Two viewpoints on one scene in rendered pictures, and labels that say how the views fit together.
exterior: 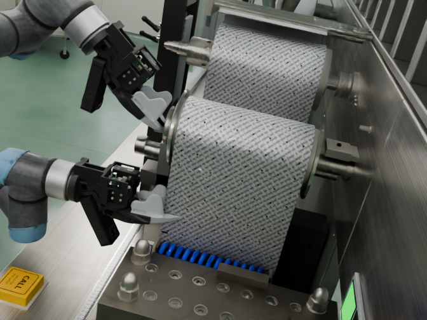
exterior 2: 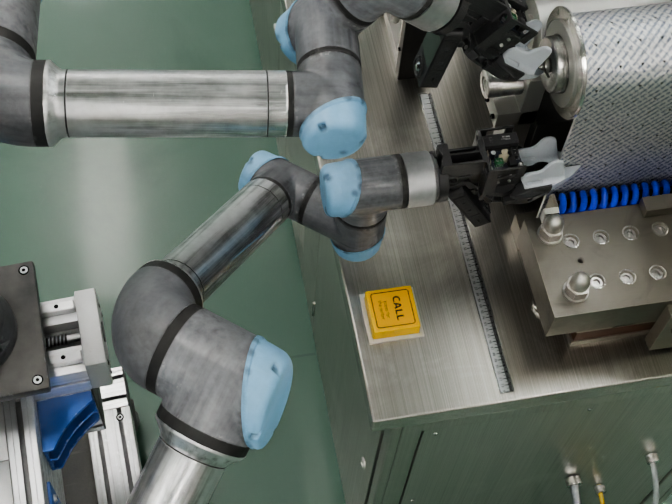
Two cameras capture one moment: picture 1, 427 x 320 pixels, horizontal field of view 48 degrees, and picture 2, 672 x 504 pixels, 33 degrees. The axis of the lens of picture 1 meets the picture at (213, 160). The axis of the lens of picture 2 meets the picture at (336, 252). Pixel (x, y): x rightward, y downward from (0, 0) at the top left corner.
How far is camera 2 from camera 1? 1.05 m
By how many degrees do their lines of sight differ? 37
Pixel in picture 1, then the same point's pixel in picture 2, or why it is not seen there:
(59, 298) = (442, 302)
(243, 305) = not seen: outside the picture
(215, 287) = (651, 232)
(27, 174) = (382, 199)
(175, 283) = (609, 249)
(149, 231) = not seen: hidden behind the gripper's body
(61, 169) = (424, 176)
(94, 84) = (445, 59)
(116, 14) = not seen: outside the picture
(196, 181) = (607, 128)
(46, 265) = (387, 263)
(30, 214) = (379, 231)
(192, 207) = (599, 151)
